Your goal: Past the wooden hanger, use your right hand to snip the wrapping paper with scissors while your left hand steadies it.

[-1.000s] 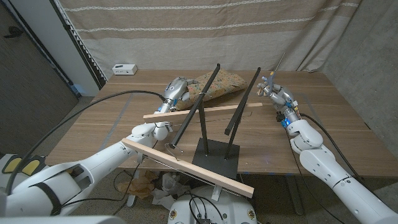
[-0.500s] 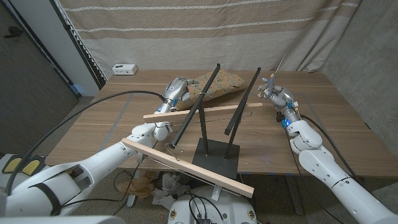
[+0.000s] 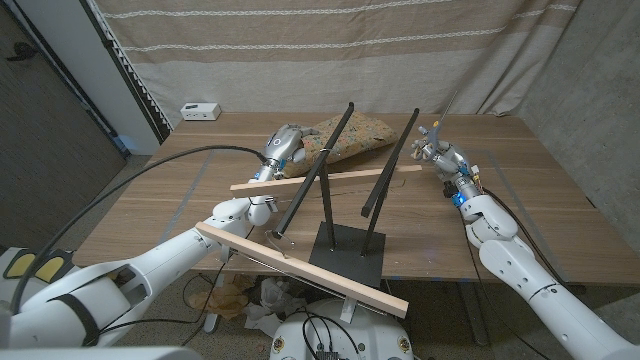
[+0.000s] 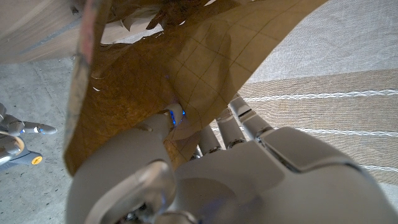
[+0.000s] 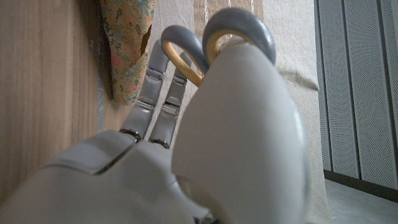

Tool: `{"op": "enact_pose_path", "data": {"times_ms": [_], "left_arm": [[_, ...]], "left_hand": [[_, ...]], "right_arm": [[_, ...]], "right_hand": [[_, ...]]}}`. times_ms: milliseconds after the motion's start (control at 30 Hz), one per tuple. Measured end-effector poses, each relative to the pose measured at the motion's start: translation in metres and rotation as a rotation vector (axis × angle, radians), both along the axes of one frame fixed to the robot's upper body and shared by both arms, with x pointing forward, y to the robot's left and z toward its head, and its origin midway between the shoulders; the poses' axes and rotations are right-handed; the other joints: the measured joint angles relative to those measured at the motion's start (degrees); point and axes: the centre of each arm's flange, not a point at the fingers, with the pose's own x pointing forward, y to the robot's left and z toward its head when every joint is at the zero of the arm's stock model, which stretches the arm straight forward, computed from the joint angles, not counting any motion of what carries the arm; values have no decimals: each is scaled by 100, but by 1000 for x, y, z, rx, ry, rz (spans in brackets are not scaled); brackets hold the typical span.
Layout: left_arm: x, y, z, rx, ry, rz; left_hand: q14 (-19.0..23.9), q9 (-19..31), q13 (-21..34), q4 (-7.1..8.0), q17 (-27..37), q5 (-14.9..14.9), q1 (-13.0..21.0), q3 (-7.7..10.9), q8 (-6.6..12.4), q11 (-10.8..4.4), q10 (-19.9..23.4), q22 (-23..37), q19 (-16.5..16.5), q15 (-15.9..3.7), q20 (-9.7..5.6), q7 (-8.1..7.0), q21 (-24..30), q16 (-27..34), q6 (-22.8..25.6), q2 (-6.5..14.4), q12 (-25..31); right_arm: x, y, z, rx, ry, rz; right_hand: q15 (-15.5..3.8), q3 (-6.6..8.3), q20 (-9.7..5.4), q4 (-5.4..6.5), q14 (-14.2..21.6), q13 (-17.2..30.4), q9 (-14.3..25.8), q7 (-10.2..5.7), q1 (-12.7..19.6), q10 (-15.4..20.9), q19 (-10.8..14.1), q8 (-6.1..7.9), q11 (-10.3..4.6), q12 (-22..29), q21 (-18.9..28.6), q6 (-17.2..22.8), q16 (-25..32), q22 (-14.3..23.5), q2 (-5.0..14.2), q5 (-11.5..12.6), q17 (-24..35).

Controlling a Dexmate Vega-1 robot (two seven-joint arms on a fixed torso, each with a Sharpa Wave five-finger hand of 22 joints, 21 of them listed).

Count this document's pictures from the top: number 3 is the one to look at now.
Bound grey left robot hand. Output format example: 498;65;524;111
252;123;320;184

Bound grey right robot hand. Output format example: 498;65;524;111
410;124;484;200

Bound grey yellow handled scissors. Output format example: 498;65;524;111
427;91;459;151

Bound floral fabric piece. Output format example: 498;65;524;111
282;110;400;179

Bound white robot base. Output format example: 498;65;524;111
269;298;415;360

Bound black metal hanger rack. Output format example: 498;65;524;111
271;102;421;289

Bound crumpled white paper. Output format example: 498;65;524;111
243;277;307;339

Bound crumpled brown paper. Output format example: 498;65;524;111
188;274;256;321

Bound upper wooden slat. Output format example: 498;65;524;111
229;164;424;199

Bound wooden slat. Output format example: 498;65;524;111
194;219;409;321
229;164;424;199

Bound beige striped curtain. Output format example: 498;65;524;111
94;0;584;119

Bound white power strip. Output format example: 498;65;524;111
180;102;222;122

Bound lower wooden slat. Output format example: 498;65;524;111
194;219;409;321

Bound grey table leg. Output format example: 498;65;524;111
458;282;490;347

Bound white table leg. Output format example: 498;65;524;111
203;272;227;335

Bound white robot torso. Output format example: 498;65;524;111
0;346;201;360

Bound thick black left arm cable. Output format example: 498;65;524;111
9;144;270;316

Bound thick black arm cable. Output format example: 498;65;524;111
482;187;571;291
9;144;270;316

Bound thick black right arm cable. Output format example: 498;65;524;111
482;187;571;291

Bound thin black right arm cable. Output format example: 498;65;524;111
467;234;551;360

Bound black door handle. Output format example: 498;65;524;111
4;42;39;62

